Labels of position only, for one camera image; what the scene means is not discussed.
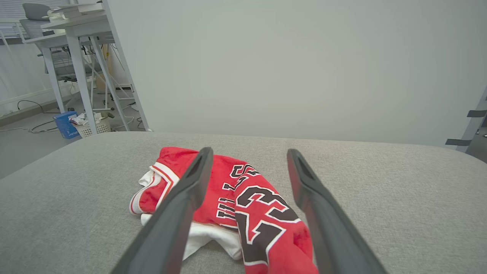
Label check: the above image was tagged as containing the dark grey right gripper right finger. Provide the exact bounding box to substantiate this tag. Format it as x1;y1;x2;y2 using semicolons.
286;149;388;274

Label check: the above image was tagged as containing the black floor cable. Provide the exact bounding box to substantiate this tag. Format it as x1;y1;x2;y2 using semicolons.
0;100;59;134

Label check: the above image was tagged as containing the blue cardboard box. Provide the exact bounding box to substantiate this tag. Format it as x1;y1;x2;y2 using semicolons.
54;111;81;139

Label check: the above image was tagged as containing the grey office chair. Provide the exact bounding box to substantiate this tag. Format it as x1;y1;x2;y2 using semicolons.
19;3;103;82

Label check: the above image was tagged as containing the white partition panel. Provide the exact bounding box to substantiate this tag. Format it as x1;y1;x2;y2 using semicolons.
102;0;487;148

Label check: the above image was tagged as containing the white woven waste basket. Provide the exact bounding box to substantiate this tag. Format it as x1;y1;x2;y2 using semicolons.
72;113;112;138

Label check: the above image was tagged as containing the red basketball jersey with print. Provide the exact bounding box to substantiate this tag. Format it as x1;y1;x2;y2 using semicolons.
129;147;318;274

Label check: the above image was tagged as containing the grey frame with black straps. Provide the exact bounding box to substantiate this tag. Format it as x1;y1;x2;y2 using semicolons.
445;87;487;153

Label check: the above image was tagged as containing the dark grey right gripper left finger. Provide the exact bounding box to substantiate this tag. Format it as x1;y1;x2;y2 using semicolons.
110;147;214;274

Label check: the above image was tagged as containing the white desk with metal legs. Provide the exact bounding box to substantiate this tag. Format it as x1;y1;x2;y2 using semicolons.
23;3;151;134

